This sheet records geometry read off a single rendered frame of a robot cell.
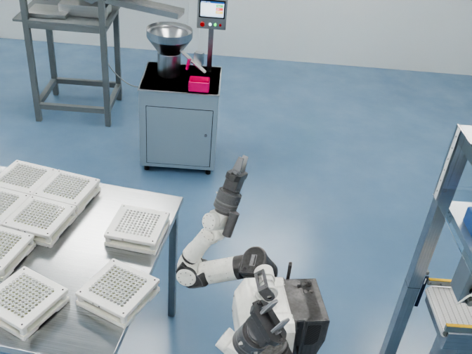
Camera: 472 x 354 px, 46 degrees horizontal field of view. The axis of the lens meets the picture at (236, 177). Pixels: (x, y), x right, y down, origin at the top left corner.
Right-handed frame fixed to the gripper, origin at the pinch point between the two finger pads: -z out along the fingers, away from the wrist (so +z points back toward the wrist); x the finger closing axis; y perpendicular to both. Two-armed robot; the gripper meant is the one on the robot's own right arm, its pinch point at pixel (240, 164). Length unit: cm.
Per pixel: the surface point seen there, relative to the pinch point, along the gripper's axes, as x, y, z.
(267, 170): -274, 44, 61
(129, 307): 4, 21, 70
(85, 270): -13, 53, 75
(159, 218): -47, 40, 52
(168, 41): -202, 137, -16
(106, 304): 6, 30, 73
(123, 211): -44, 57, 56
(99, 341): 14, 25, 83
